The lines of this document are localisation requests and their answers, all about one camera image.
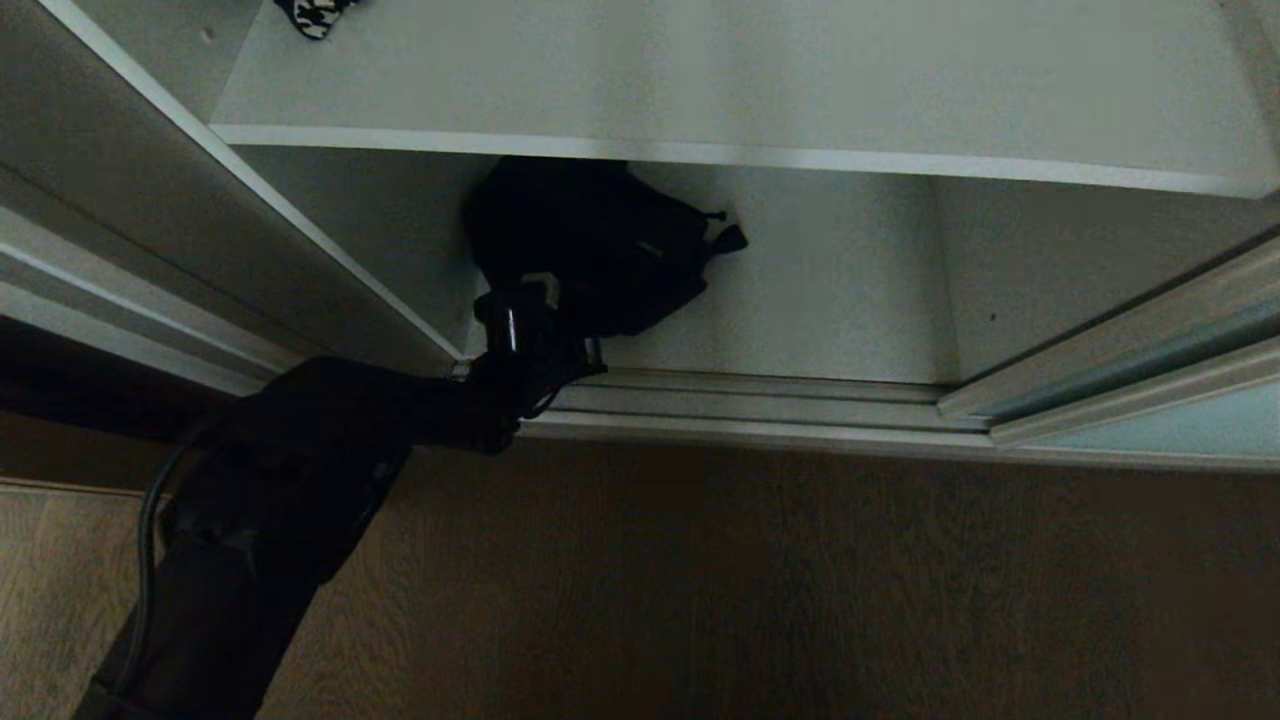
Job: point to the grey wardrobe door frame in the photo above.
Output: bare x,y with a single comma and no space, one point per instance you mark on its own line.
120,310

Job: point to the metal sliding door track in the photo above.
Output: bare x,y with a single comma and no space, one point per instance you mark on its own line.
760,405

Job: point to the white wardrobe side panel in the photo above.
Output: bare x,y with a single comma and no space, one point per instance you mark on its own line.
250,200

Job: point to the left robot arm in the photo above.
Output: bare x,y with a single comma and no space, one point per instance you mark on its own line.
270,480

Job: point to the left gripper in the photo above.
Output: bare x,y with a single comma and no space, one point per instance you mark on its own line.
530,345

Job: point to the black fabric bag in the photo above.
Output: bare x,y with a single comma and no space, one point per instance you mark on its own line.
600,240

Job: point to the sliding wardrobe door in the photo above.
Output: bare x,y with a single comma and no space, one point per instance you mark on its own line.
1130,345

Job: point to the black white patterned cloth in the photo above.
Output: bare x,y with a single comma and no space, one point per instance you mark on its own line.
314,14

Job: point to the white wardrobe shelf board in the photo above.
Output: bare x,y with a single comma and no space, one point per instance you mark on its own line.
740,90

